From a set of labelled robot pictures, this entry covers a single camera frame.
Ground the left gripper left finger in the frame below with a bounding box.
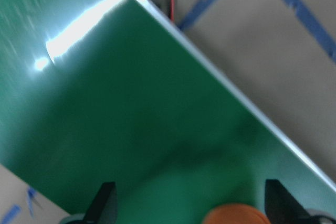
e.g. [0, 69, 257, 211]
[82, 182, 117, 224]

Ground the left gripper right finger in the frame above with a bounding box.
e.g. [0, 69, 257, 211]
[265, 179, 315, 223]

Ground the orange cylinder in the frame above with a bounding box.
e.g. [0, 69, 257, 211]
[202, 204, 270, 224]

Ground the green conveyor belt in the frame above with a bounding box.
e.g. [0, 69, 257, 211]
[1, 0, 335, 223]

